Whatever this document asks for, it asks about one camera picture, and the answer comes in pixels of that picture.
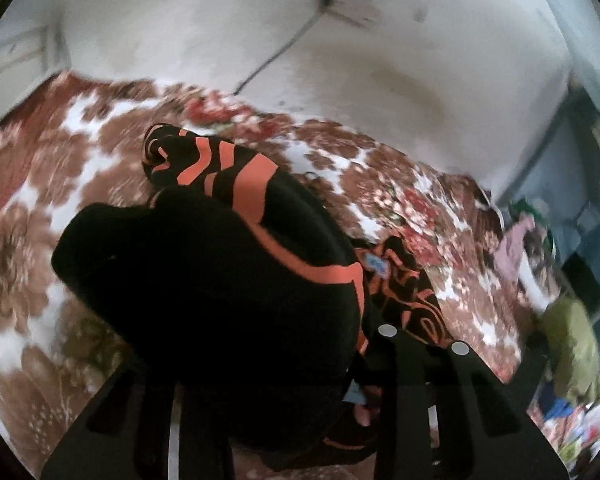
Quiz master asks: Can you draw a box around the pink cloth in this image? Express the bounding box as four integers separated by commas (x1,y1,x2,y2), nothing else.
494,214,537,287

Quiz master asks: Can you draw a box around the black orange striped garment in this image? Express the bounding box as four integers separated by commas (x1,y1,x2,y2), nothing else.
50,122,455,472

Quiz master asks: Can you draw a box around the olive green cloth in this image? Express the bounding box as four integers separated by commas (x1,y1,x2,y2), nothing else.
539,299,600,403

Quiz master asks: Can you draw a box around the black wall cable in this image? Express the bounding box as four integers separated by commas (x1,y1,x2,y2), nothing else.
232,0,332,97

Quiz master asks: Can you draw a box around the brown floral blanket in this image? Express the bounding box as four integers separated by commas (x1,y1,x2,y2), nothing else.
0,70,528,480

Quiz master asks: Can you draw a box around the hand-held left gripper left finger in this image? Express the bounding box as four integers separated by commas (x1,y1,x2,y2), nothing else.
40,354,237,480

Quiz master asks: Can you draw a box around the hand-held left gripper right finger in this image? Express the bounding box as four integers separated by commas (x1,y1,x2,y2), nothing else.
374,323,572,480

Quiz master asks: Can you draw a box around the white wall socket board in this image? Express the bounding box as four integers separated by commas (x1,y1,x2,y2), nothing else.
327,0,383,28

